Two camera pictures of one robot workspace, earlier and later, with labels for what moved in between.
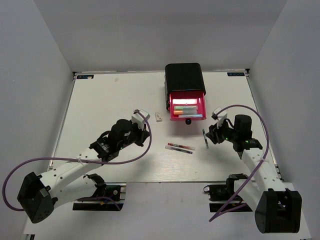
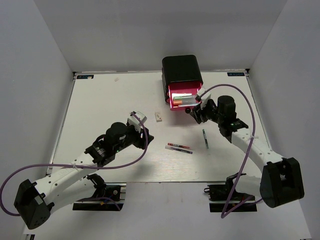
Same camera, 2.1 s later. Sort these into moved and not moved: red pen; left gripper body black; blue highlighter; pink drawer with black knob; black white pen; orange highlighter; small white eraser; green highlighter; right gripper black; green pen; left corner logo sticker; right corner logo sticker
Moved: right gripper black; orange highlighter; blue highlighter; green highlighter; pink drawer with black knob
Not moved: black white pen; small white eraser; red pen; left gripper body black; right corner logo sticker; green pen; left corner logo sticker
